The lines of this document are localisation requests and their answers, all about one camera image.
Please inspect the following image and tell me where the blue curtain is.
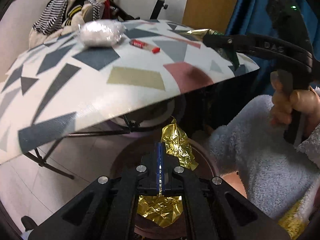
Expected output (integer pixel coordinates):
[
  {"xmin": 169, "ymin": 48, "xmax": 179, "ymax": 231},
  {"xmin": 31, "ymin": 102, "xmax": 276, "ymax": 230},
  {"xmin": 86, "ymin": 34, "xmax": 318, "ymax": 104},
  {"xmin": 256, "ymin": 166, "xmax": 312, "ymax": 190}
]
[{"xmin": 224, "ymin": 0, "xmax": 320, "ymax": 91}]

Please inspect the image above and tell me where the brown round trash bin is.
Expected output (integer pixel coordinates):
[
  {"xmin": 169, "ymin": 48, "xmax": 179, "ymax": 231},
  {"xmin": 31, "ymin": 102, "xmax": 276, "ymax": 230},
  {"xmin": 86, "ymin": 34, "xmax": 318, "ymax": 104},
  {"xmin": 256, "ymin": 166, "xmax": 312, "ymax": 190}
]
[{"xmin": 109, "ymin": 132, "xmax": 221, "ymax": 238}]

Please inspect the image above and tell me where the large clear bag of tissue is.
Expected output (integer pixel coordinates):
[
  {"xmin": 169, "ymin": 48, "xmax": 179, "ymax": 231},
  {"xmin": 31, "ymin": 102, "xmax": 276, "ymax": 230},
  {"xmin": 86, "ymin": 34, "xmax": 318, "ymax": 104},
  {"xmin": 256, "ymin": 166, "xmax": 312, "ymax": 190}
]
[{"xmin": 78, "ymin": 20, "xmax": 125, "ymax": 47}]

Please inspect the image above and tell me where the striped clothes pile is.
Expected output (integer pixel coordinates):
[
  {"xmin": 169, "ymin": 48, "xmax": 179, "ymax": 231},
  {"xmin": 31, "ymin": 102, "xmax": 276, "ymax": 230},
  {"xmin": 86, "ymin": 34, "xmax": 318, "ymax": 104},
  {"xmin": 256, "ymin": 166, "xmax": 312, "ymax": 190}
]
[{"xmin": 29, "ymin": 0, "xmax": 107, "ymax": 49}]

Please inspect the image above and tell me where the person's right hand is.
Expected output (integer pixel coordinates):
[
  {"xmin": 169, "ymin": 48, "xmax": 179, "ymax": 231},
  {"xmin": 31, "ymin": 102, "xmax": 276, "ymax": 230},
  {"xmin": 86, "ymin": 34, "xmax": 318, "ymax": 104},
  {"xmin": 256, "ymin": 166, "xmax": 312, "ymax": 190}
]
[{"xmin": 270, "ymin": 72, "xmax": 319, "ymax": 137}]

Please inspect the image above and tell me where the red small wrapper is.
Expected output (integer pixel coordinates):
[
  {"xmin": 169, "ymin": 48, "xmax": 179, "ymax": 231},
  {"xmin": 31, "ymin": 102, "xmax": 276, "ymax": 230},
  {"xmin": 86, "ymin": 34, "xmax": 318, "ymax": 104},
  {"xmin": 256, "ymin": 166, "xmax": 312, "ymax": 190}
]
[{"xmin": 129, "ymin": 39, "xmax": 161, "ymax": 54}]

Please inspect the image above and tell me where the geometric patterned folding table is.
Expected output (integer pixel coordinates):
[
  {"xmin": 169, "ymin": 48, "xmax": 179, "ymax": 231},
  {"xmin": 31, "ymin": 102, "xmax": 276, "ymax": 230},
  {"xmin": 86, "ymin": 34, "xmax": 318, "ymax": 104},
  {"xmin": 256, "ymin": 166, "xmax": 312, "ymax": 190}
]
[{"xmin": 1, "ymin": 20, "xmax": 259, "ymax": 165}]

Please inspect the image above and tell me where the white purple round stool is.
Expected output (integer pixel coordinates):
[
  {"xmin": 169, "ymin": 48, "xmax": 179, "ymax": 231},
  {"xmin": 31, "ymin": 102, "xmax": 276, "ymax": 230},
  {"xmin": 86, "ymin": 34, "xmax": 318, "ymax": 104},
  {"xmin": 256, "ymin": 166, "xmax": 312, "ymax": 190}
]
[{"xmin": 106, "ymin": 95, "xmax": 186, "ymax": 133}]

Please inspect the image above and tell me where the gold foil wrapper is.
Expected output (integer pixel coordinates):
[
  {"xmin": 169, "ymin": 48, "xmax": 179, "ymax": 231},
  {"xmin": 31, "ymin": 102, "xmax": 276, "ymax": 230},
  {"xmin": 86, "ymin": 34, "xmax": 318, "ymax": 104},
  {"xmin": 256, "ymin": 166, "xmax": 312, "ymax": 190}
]
[{"xmin": 137, "ymin": 119, "xmax": 198, "ymax": 228}]

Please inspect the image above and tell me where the orange wooden door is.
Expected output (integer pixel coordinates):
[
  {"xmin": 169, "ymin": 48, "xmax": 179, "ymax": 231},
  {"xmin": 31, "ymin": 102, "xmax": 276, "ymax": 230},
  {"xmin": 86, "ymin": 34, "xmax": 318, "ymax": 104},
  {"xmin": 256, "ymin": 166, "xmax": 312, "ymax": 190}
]
[{"xmin": 182, "ymin": 0, "xmax": 237, "ymax": 33}]

